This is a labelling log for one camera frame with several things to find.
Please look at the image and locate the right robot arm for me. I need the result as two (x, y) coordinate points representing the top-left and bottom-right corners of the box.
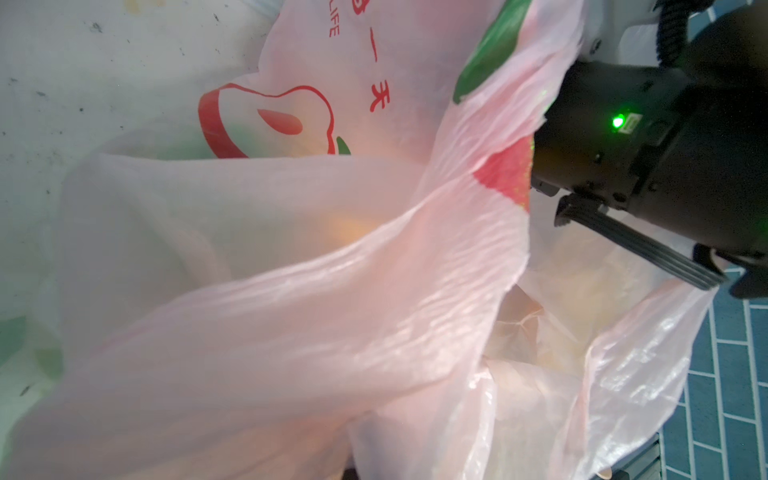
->
(531, 1), (767, 300)

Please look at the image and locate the pink plastic bag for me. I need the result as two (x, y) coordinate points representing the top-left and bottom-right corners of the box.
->
(2, 1), (712, 479)

